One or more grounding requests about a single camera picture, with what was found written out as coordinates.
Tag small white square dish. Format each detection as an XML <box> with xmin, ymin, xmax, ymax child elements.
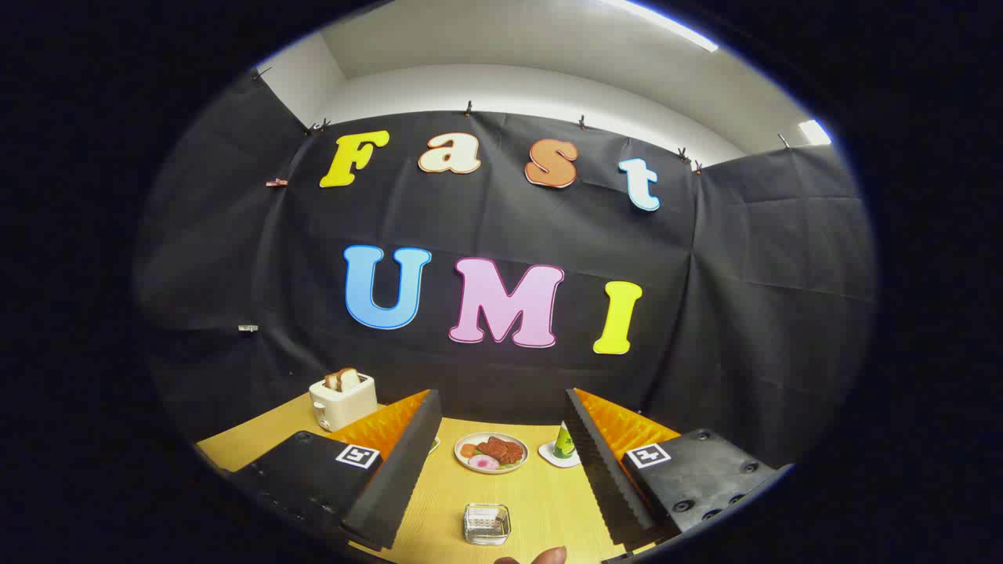
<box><xmin>538</xmin><ymin>441</ymin><xmax>582</xmax><ymax>468</ymax></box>

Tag brown meat pieces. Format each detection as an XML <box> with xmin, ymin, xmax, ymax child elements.
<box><xmin>476</xmin><ymin>436</ymin><xmax>524</xmax><ymax>465</ymax></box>

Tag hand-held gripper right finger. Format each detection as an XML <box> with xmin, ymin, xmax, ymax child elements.
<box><xmin>565</xmin><ymin>387</ymin><xmax>778</xmax><ymax>550</ymax></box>

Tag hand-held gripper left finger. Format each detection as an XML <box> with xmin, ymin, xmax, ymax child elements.
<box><xmin>226</xmin><ymin>389</ymin><xmax>443</xmax><ymax>551</ymax></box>

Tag row of black cloth clips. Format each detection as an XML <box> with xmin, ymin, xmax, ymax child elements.
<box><xmin>251</xmin><ymin>67</ymin><xmax>792</xmax><ymax>175</ymax></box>

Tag white oval food plate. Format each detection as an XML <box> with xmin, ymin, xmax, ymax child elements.
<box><xmin>454</xmin><ymin>432</ymin><xmax>530</xmax><ymax>475</ymax></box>

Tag cream toaster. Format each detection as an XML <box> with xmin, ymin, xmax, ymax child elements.
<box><xmin>309</xmin><ymin>374</ymin><xmax>378</xmax><ymax>432</ymax></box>

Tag black backdrop cloth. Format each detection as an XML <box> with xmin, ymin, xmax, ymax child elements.
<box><xmin>133</xmin><ymin>67</ymin><xmax>877</xmax><ymax>471</ymax></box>

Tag metal wire cutlery basket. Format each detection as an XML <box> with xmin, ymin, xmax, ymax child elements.
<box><xmin>463</xmin><ymin>503</ymin><xmax>512</xmax><ymax>546</ymax></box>

